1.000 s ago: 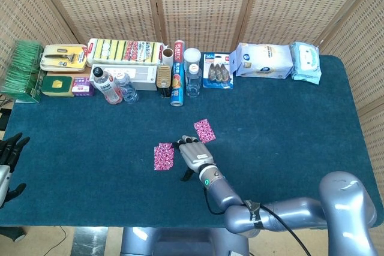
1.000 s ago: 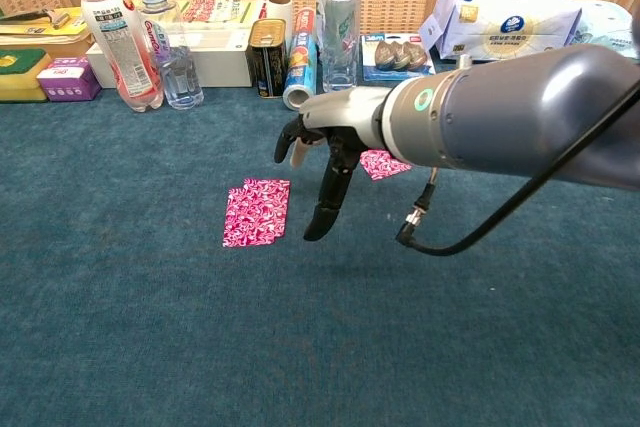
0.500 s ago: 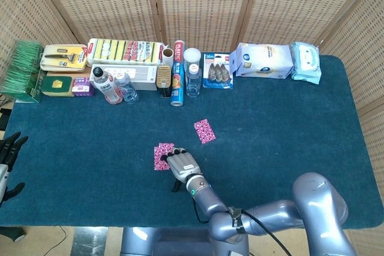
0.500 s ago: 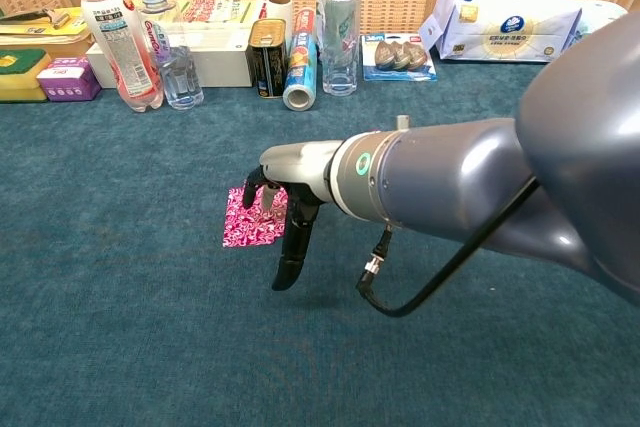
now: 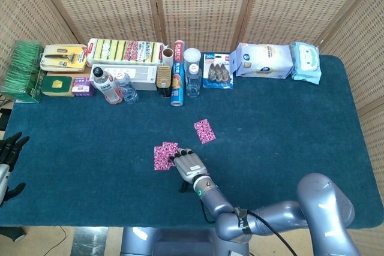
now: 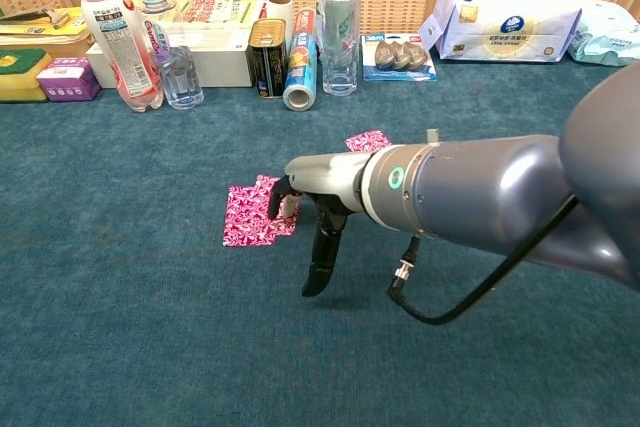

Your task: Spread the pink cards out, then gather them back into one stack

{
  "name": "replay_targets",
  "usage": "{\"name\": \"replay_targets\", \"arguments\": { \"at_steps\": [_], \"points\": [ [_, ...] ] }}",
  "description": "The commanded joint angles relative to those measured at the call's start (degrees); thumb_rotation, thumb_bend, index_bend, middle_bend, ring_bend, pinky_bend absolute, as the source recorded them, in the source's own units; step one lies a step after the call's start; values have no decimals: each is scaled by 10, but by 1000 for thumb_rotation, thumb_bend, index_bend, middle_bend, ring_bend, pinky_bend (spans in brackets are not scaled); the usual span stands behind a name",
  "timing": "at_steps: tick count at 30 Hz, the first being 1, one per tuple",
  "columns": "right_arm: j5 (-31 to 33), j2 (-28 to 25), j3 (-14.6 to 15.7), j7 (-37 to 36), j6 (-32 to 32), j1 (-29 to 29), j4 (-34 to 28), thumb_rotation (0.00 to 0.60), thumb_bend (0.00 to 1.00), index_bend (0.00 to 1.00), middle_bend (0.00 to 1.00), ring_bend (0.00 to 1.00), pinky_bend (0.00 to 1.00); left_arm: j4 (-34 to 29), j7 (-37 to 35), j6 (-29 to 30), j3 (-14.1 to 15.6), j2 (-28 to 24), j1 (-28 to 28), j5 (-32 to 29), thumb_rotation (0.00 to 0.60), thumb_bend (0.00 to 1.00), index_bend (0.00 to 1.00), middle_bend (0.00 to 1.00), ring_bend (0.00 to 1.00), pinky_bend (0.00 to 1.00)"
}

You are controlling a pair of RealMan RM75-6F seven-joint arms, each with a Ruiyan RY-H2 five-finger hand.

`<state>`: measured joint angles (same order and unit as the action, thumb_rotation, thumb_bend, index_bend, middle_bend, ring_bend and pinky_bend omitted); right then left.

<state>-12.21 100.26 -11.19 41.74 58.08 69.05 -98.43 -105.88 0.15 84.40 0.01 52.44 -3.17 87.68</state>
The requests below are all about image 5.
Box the yellow carded razor pack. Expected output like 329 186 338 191
40 44 88 73

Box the pink drink bottle black cap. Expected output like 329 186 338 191
91 67 124 106

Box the small purple box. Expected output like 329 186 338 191
71 76 94 98

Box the white blue tissue pack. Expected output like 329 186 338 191
228 42 294 79

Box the light blue wet wipes pack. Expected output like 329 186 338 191
289 41 322 85

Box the blue hooks blister pack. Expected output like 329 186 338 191
202 52 235 90

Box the grey robot torso base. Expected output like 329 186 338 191
119 226 250 256

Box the black floor stand foot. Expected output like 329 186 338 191
0 226 26 242

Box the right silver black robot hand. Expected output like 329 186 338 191
169 147 210 193

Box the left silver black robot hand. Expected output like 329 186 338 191
0 131 30 207

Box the teal carpet table mat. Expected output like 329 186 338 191
0 55 384 229

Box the grey metal table foot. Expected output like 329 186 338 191
73 227 109 256

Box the yellow green sponge multipack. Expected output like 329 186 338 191
86 38 165 65

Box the green yellow scouring sponge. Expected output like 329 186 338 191
41 75 75 98

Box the long white cardboard box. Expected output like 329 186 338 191
89 64 159 91

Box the green tea bag box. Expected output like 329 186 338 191
0 40 46 104

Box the white paper roll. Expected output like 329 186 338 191
161 47 175 67

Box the black velcro strap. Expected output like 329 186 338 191
233 206 251 234

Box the clear round jar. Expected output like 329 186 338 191
182 47 202 70

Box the small clear water bottle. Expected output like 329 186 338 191
115 72 140 104

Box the black device box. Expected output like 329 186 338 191
0 106 12 131

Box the woven bamboo folding screen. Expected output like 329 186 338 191
0 0 384 256

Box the tall clear bottle white cap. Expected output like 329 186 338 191
185 63 202 98

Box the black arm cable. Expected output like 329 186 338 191
200 200 298 256

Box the thin black floor cable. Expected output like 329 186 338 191
35 225 67 256

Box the black gold tin can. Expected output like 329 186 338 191
156 64 172 98

